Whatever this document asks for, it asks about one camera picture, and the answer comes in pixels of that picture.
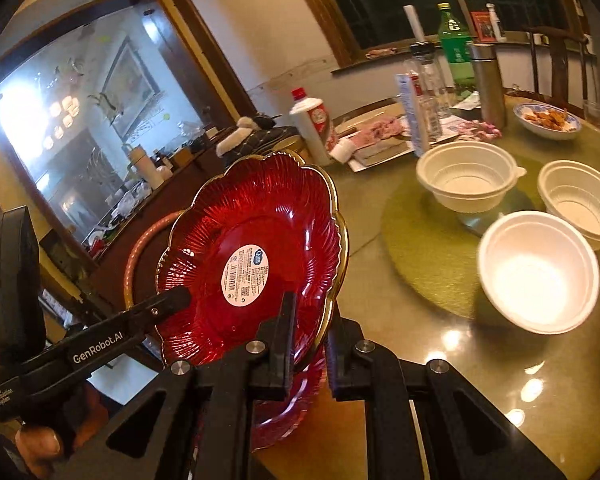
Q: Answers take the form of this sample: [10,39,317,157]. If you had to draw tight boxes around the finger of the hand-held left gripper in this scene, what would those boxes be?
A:
[127,286,192,342]

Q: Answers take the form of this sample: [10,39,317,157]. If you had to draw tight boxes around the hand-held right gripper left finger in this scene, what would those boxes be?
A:
[55,291,301,480]

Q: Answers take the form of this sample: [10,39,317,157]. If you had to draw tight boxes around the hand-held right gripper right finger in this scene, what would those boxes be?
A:
[324,305,567,480]

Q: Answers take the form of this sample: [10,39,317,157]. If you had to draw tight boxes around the red glass scalloped plate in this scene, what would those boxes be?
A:
[155,150,350,367]

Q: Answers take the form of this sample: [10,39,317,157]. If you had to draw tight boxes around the white smooth foam bowl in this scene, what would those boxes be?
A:
[477,211,600,336]

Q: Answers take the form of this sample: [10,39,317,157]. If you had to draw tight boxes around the white ribbed plastic bowl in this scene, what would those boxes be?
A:
[537,160,600,252]
[416,141,528,214]

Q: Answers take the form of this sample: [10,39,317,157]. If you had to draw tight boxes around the person's left hand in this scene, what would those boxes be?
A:
[15,382,112,479]

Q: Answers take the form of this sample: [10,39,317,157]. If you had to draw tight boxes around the green round turntable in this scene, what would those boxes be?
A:
[380,152,600,321]

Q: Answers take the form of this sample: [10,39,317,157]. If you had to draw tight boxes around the cream thermos flask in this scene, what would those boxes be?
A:
[127,144,153,190]

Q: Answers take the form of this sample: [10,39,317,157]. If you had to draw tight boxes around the round metal turntable disc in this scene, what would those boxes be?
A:
[455,207,518,238]

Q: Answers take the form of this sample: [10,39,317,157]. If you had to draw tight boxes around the black jacket with fur trim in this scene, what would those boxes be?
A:
[215,116,306,158]

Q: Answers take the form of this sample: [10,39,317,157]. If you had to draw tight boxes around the small white cup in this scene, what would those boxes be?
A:
[329,137,357,164]

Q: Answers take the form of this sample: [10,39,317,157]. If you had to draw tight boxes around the white liquor bottle red cap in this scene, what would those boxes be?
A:
[288,87,337,162]

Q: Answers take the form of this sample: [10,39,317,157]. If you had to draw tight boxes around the tray of sliced meat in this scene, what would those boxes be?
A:
[347,115,416,171]

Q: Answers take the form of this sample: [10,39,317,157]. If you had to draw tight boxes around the blue and white carton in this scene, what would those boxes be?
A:
[395,72,433,158]

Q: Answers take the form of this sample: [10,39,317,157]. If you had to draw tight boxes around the pink patterned wrapper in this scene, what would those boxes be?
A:
[450,120,503,142]

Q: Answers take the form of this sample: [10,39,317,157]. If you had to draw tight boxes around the clear bottle with black cap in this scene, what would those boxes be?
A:
[404,41,453,116]

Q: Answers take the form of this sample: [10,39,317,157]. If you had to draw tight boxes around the blue and white porcelain bowl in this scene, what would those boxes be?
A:
[512,101,583,141]

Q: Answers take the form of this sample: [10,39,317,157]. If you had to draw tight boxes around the stainless steel thermos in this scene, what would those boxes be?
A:
[467,42,507,128]

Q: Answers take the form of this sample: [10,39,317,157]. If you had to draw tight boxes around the fried food pieces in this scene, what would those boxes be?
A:
[522,105,568,128]

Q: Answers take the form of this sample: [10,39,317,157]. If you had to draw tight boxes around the green plastic soda bottle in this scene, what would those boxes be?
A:
[437,2,478,98]

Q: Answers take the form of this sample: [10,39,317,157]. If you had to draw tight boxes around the white paper roll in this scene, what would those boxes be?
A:
[403,5,427,43]

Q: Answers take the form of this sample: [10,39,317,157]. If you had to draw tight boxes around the wooden framed dark window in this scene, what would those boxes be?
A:
[295,0,581,68]

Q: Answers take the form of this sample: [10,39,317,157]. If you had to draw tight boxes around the red box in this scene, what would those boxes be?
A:
[470,11,496,42]

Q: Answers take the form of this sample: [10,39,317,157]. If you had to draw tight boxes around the dark wooden chair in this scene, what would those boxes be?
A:
[522,25,596,106]

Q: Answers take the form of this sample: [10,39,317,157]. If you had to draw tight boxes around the white bottle with dark label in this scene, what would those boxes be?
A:
[486,3,507,42]

